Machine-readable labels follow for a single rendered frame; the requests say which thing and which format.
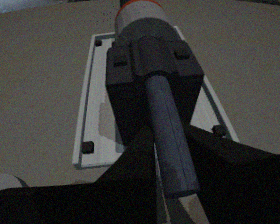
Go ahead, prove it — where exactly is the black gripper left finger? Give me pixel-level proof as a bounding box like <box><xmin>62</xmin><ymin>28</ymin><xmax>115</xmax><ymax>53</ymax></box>
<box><xmin>0</xmin><ymin>124</ymin><xmax>157</xmax><ymax>224</ymax></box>

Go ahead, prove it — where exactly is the dark blue-grey cylinder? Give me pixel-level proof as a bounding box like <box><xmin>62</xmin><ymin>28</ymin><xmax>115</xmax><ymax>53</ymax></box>
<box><xmin>144</xmin><ymin>73</ymin><xmax>201</xmax><ymax>198</ymax></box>

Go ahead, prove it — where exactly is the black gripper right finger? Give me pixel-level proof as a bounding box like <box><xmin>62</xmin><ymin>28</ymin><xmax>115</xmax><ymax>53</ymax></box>
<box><xmin>181</xmin><ymin>121</ymin><xmax>280</xmax><ymax>224</ymax></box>

